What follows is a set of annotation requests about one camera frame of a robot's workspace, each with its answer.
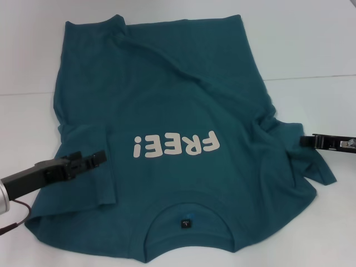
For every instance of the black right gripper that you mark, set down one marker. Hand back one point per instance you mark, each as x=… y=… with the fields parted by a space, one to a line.
x=346 y=148

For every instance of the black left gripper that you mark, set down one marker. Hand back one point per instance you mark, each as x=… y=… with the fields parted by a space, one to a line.
x=39 y=175

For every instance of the teal t-shirt with FREE! print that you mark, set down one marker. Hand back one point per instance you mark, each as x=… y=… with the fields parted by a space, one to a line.
x=167 y=97

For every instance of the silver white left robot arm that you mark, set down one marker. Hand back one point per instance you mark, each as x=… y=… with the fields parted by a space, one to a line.
x=4 y=197

